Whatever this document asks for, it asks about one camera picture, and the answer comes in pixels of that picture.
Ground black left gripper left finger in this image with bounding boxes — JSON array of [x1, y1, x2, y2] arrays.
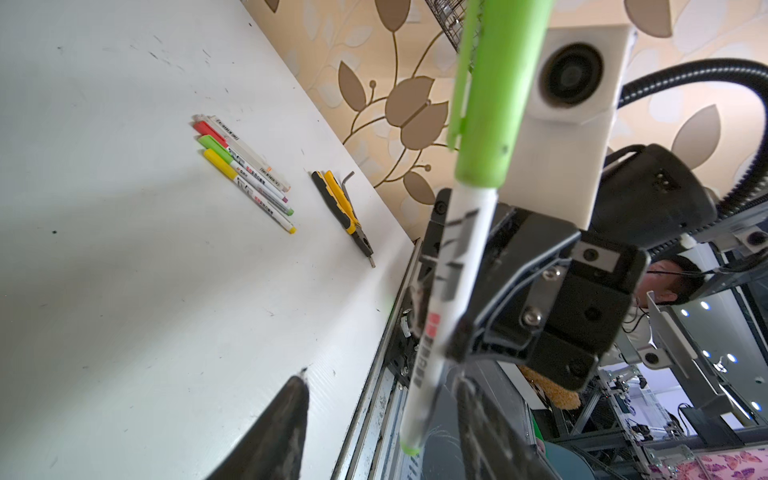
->
[[209, 371, 310, 479]]

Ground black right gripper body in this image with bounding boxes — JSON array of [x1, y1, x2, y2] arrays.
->
[[447, 205, 649, 391]]

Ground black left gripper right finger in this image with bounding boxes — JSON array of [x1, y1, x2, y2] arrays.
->
[[454, 377, 559, 480]]

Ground white marker lime end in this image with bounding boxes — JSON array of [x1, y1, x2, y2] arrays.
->
[[399, 182, 497, 456]]

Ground white marker yellow end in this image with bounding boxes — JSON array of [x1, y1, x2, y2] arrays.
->
[[203, 149, 296, 234]]

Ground white marker green end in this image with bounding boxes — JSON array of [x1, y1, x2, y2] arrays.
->
[[197, 135, 294, 216]]

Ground green pen cap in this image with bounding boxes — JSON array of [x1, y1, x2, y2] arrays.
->
[[446, 1, 554, 190]]

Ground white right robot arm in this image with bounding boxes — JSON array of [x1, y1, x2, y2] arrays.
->
[[410, 138, 767, 391]]

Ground plush toy outside cell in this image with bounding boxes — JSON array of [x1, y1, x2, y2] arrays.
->
[[518, 365, 581, 411]]

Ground person head outside cell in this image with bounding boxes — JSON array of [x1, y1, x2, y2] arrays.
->
[[635, 255, 705, 308]]

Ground yellow black pliers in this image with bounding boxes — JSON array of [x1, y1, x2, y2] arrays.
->
[[310, 170, 376, 268]]

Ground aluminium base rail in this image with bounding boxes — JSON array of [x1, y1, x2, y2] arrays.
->
[[331, 238, 423, 479]]

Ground black wire basket right wall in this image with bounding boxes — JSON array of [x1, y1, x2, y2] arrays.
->
[[425, 0, 470, 51]]

